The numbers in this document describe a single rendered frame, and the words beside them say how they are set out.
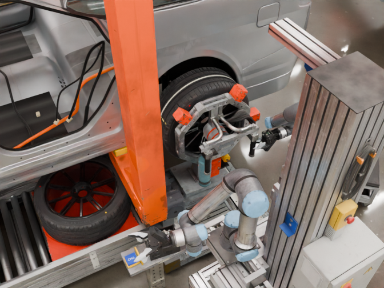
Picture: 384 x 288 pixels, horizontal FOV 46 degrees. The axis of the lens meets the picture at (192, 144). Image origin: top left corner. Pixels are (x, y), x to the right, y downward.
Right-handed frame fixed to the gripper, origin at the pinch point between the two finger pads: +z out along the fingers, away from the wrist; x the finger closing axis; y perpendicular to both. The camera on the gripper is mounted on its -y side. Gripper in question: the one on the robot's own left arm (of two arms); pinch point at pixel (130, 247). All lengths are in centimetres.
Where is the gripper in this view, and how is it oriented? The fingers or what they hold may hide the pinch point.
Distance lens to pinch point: 206.1
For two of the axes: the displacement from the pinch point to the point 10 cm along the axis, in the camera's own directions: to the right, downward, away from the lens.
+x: -2.8, -6.0, 7.5
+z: -9.6, 2.1, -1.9
